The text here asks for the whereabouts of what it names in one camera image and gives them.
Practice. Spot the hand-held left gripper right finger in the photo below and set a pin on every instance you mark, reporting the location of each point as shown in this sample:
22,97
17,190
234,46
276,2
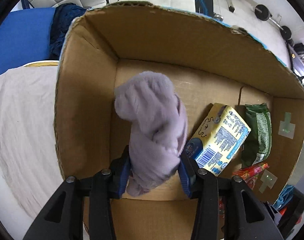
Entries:
185,177

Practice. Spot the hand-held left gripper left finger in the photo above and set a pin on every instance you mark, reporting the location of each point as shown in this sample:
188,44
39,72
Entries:
123,177

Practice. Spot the lilac fuzzy sock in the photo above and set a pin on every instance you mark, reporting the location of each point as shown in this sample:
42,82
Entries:
152,135

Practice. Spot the cardboard box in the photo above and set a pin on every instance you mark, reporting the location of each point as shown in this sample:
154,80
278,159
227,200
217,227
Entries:
182,100

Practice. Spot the yellow and blue carton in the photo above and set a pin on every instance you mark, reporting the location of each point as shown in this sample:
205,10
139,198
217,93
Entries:
218,140

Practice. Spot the red snack packet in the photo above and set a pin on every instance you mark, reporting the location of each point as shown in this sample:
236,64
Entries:
250,173

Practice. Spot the green snack packet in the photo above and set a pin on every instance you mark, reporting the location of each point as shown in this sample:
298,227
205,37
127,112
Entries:
257,135

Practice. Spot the light blue cloth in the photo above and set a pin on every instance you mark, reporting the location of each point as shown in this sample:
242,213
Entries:
284,196

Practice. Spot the white bed sheet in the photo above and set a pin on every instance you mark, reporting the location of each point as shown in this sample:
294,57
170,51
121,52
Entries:
24,135

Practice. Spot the black box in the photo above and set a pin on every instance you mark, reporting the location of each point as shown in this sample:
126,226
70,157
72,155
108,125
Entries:
293,208

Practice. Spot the dark blue knitted cloth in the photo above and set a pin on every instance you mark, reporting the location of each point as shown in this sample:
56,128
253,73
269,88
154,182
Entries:
63,27

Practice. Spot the blue cushion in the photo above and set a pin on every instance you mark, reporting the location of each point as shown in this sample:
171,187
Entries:
22,36

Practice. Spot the black barbell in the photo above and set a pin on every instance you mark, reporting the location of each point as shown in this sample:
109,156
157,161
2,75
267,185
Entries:
274,20

